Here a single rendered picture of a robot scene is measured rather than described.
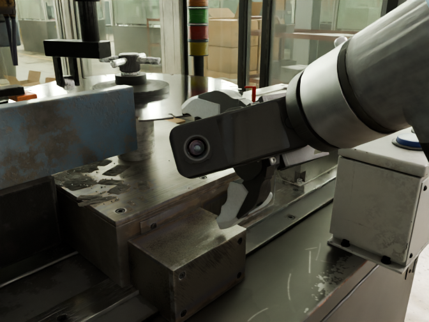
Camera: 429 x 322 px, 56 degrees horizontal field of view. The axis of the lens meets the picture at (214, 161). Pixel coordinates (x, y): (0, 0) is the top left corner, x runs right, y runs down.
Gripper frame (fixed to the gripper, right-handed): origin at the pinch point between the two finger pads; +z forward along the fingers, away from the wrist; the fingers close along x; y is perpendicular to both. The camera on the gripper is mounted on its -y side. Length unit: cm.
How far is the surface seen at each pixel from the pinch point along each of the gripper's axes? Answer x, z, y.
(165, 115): 6.7, -1.1, -2.3
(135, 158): 5.4, 14.6, -1.0
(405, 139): -4.3, -11.1, 24.6
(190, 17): 32.7, 21.9, 22.2
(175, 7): 50, 46, 36
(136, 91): 12.9, 7.0, -1.1
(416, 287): -62, 66, 121
